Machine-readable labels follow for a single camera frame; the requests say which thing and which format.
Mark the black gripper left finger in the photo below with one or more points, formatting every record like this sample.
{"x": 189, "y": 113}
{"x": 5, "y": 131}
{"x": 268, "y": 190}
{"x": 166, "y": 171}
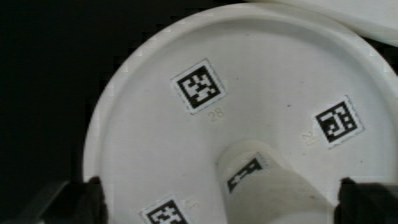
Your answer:
{"x": 67, "y": 204}

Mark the white L-shaped fence rail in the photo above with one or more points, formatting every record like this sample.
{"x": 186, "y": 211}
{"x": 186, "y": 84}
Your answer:
{"x": 367, "y": 15}

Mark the white round table top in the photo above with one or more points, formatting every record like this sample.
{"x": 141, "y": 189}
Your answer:
{"x": 253, "y": 73}

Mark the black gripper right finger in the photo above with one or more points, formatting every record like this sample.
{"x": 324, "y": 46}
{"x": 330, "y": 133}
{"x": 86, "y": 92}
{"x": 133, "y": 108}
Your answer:
{"x": 367, "y": 203}

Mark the white cylindrical table leg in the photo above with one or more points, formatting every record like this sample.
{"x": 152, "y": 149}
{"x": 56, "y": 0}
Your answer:
{"x": 269, "y": 195}

